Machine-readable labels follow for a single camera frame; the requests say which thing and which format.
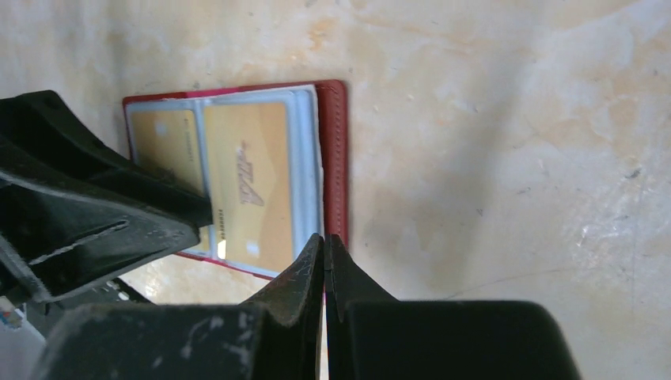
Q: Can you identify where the red leather card holder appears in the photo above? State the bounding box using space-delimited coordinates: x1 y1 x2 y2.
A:
123 79 349 279

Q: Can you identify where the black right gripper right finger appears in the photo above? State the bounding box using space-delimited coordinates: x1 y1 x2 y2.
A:
324 234 396 379

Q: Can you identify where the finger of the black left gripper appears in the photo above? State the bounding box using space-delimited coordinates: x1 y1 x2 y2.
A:
1 179 199 302
1 90 213 226

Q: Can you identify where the gold credit card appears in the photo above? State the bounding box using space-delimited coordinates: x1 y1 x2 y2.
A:
204 102 294 273
129 109 206 196

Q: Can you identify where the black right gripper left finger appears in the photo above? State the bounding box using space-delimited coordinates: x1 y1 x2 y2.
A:
243 234 324 379

